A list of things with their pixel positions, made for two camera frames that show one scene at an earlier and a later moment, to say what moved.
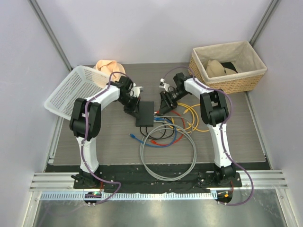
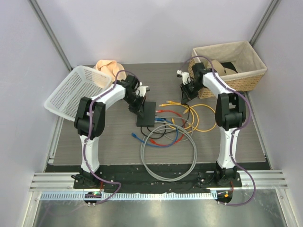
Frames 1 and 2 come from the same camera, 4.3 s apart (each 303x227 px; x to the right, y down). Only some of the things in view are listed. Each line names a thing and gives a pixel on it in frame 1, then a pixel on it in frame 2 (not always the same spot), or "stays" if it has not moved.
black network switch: [146, 114] stays
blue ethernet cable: [159, 146] stays
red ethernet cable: [178, 139] stays
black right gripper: [165, 107] -> [186, 96]
